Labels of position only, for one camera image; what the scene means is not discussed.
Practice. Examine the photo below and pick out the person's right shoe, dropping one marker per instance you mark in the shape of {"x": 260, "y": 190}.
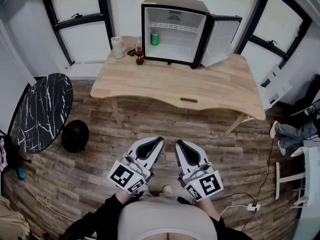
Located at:
{"x": 167, "y": 189}

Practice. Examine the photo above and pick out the person's grey trousers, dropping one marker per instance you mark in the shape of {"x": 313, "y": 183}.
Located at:
{"x": 157, "y": 196}

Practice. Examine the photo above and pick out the black round stool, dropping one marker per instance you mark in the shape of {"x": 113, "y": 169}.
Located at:
{"x": 305, "y": 110}

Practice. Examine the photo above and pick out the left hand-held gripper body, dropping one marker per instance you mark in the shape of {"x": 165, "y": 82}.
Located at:
{"x": 125, "y": 176}

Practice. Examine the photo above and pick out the beige tumbler cup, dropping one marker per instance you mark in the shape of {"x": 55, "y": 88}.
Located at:
{"x": 117, "y": 47}

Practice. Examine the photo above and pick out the person's left forearm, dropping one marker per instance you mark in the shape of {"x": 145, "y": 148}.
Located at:
{"x": 123, "y": 197}

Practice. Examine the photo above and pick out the white wooden rack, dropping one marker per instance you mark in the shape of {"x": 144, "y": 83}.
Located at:
{"x": 275, "y": 86}

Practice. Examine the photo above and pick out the pink white hanging item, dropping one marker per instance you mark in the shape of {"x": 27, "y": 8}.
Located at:
{"x": 2, "y": 156}

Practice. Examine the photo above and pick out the clear plastic bottle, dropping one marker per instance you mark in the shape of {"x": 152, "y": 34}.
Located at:
{"x": 138, "y": 41}

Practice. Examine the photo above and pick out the cola bottle with red cap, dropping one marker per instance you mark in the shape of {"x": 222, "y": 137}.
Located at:
{"x": 139, "y": 57}

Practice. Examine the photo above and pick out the black marble round table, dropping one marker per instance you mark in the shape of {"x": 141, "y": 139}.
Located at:
{"x": 42, "y": 109}

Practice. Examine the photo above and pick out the person's torso in beige top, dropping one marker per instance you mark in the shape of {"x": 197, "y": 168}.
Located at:
{"x": 165, "y": 216}

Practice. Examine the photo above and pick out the white chair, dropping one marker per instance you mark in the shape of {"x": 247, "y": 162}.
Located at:
{"x": 311, "y": 164}

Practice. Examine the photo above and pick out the person's right forearm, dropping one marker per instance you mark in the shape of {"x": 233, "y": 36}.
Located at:
{"x": 207, "y": 209}

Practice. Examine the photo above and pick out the person's black jacket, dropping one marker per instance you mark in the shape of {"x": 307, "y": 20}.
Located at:
{"x": 100, "y": 216}

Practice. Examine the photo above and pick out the teal small object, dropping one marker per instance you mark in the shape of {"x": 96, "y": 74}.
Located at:
{"x": 21, "y": 174}

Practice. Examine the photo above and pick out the white power strip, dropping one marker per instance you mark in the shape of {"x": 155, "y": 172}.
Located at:
{"x": 253, "y": 207}

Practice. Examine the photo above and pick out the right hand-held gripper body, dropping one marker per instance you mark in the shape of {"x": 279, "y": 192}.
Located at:
{"x": 207, "y": 184}

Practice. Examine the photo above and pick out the person's shoe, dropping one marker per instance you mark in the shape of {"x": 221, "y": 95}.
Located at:
{"x": 145, "y": 188}
{"x": 167, "y": 189}

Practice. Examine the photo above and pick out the person's left shoe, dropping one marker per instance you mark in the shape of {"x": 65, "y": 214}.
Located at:
{"x": 145, "y": 188}

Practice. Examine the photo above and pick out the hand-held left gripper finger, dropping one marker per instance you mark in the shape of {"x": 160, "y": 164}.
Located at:
{"x": 133, "y": 149}
{"x": 158, "y": 154}

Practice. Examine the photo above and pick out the beige cloth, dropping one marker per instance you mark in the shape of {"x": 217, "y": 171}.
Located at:
{"x": 12, "y": 221}

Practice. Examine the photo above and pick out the black metal stand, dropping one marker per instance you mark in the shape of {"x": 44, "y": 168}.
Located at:
{"x": 12, "y": 156}

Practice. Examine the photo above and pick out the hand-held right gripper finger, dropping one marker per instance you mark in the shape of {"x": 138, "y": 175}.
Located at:
{"x": 179, "y": 156}
{"x": 203, "y": 155}

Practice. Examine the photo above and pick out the green soda can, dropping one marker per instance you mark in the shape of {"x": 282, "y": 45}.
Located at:
{"x": 155, "y": 39}

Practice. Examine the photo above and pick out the white wire fridge shelf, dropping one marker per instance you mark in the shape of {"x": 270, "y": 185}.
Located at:
{"x": 172, "y": 26}

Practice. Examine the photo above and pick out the black mini fridge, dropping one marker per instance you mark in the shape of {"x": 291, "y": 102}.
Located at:
{"x": 175, "y": 6}

